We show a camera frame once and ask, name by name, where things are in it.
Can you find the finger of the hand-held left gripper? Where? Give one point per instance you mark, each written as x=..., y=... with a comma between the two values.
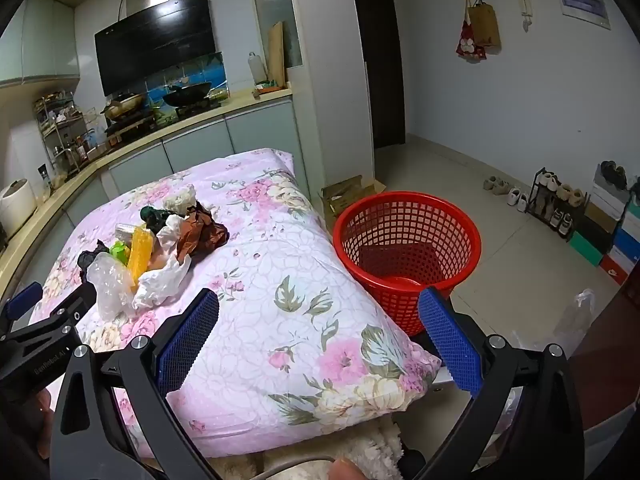
x=22, y=299
x=75, y=307

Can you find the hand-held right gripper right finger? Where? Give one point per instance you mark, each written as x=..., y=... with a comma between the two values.
x=450, y=345

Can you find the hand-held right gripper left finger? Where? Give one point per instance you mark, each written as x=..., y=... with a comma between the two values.
x=187, y=340

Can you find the clear plastic bag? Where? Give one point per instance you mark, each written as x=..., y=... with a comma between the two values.
x=107, y=285

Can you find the black plastic bag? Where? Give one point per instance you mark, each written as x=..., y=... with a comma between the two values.
x=90, y=259

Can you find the white plastic bag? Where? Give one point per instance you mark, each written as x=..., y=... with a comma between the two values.
x=160, y=282

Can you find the red plastic basket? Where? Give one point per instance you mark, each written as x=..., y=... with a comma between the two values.
x=395, y=305

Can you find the green plastic wrapper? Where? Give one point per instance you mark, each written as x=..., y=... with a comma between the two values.
x=119, y=251

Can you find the yellow foam net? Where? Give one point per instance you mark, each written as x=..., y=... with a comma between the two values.
x=139, y=255

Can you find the white tissue packet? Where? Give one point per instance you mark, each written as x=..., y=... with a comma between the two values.
x=125, y=231

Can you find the brown plastic bag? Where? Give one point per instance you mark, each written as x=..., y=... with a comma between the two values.
x=205, y=235

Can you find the white paper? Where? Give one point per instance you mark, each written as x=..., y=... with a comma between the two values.
x=170, y=230

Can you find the cream cloth rag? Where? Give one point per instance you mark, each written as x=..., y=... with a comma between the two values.
x=182, y=199

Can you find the person's left hand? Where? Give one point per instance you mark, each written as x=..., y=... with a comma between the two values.
x=40, y=412

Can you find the person's right hand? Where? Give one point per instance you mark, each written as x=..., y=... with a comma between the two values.
x=346, y=470

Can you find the white rice cooker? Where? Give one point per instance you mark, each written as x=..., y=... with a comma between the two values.
x=17, y=205

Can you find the pink floral quilt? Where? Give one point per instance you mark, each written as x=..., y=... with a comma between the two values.
x=280, y=260

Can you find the transparent floor bag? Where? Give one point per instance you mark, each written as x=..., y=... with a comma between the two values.
x=575, y=315

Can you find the white fluffy rug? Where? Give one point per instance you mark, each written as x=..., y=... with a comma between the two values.
x=360, y=447

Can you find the white shoe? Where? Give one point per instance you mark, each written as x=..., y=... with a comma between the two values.
x=522, y=202
x=513, y=195

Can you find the brown wooden cabinet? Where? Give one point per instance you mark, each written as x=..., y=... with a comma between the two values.
x=610, y=360

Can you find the beige shoe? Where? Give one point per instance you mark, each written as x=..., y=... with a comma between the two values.
x=490, y=182
x=501, y=187

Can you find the metal kitchen rack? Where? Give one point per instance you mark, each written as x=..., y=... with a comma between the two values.
x=60, y=125

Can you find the black shoe rack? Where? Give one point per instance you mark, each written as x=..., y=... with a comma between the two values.
x=534, y=182

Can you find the cardboard box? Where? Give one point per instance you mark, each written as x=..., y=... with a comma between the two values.
x=345, y=195

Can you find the gas stove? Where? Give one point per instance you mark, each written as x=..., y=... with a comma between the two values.
x=132, y=122

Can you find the stack of shoe boxes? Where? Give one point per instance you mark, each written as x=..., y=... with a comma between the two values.
x=607, y=210

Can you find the golden cooking pot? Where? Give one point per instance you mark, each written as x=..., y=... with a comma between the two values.
x=122, y=105

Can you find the dark shoes pair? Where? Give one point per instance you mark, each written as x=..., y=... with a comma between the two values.
x=612, y=172

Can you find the black wok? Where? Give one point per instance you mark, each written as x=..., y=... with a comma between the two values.
x=187, y=94

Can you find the black range hood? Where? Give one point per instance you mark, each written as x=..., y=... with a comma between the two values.
x=155, y=40

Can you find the white plastic bottle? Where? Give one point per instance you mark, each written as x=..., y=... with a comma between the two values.
x=257, y=67

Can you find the dark door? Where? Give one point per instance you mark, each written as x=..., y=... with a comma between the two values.
x=380, y=60

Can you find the wooden cutting board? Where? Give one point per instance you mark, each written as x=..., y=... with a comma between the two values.
x=276, y=55

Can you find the red hanging bag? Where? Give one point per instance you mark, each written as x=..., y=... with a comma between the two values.
x=467, y=42

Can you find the brown paper bag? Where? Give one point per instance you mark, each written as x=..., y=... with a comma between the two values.
x=485, y=25

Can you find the white intercom phone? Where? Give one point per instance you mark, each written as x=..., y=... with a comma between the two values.
x=524, y=2

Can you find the electrical panel box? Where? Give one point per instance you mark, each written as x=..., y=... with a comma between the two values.
x=582, y=2

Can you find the wall cabinet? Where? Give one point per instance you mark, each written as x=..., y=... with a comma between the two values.
x=40, y=40

